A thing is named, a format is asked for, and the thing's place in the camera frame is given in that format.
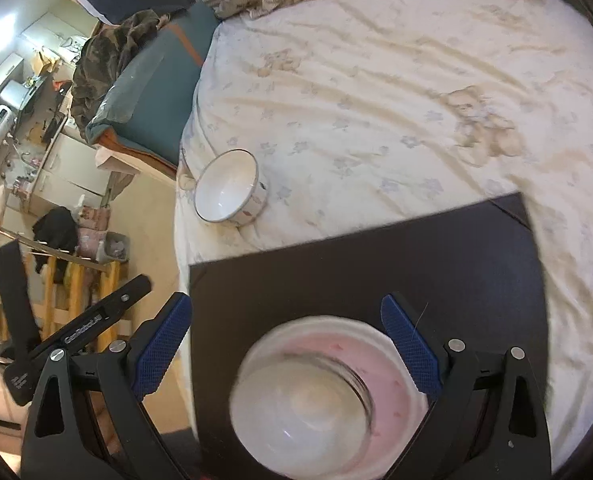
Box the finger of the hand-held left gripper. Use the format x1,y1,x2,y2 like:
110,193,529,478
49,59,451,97
0,240,42,361
39,275,153,361

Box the white nightstand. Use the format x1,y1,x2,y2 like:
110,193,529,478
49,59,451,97
94,147,147,176

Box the pink strawberry plate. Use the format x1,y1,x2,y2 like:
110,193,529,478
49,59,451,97
239,314,440,480

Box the camouflage jacket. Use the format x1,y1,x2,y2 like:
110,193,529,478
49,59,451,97
71,10,170,131

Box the black board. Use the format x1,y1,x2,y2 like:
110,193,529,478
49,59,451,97
189,192,552,480

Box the white cabinets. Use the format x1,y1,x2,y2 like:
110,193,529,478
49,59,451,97
26,132,112,211

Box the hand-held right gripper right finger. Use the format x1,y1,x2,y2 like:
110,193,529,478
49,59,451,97
381,294,552,480

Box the pink printed box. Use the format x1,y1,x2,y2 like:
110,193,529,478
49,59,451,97
76,207,112,261

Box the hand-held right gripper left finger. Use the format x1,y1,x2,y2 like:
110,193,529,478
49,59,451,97
21,291,194,480

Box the wooden chair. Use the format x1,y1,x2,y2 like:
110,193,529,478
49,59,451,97
0,220,127,361

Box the cream printed bed sheet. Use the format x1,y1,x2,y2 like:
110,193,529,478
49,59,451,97
174,0,593,461

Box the grey bin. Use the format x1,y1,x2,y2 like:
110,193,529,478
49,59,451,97
101,232,130,263

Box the black clothing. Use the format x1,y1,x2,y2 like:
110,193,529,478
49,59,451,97
31,207,80,273

